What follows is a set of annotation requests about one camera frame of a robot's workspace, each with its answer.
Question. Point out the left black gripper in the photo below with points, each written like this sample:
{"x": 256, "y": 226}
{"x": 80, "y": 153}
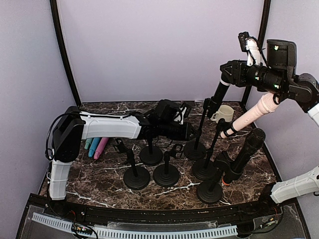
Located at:
{"x": 185, "y": 136}

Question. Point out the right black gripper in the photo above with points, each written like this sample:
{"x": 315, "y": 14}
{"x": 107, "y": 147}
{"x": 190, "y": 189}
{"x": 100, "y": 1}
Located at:
{"x": 239, "y": 76}

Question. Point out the black mic stand blue mic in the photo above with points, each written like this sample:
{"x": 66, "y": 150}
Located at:
{"x": 151, "y": 155}

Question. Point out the blue microphone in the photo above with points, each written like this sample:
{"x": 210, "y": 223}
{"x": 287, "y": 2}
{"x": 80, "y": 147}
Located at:
{"x": 93, "y": 146}

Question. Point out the mint green microphone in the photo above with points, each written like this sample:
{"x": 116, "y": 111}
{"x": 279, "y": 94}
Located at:
{"x": 88, "y": 143}

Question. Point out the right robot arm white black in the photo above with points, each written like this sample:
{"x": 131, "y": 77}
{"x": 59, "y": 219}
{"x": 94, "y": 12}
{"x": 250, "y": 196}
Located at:
{"x": 274, "y": 74}

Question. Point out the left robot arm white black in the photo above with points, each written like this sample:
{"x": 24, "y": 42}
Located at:
{"x": 70, "y": 128}

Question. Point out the black mic stand cream mic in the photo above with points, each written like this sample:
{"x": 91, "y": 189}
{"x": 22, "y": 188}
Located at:
{"x": 204, "y": 169}

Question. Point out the cream pink microphone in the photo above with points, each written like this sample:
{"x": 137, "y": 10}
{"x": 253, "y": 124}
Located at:
{"x": 267, "y": 104}

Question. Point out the black microphone orange base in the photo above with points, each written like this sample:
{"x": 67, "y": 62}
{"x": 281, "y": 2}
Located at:
{"x": 253, "y": 142}

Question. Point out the beige mug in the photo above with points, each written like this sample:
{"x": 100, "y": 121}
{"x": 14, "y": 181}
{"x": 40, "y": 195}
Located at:
{"x": 224, "y": 112}

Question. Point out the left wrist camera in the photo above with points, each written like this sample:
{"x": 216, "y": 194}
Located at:
{"x": 182, "y": 113}

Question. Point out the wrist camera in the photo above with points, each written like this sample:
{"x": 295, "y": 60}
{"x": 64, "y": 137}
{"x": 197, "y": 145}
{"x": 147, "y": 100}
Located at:
{"x": 250, "y": 45}
{"x": 182, "y": 113}

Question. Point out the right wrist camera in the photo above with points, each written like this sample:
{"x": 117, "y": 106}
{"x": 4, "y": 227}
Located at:
{"x": 250, "y": 45}

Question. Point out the right black frame post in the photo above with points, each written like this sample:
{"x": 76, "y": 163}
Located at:
{"x": 264, "y": 22}

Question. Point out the black frame post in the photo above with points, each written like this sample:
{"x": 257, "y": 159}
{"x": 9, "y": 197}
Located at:
{"x": 264, "y": 22}
{"x": 63, "y": 51}

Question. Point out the black front table rail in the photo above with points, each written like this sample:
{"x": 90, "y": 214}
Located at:
{"x": 242, "y": 213}

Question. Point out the white slotted cable duct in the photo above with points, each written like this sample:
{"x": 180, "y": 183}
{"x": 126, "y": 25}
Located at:
{"x": 117, "y": 231}

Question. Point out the left black frame post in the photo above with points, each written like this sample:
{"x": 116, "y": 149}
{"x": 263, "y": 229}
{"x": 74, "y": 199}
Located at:
{"x": 63, "y": 51}

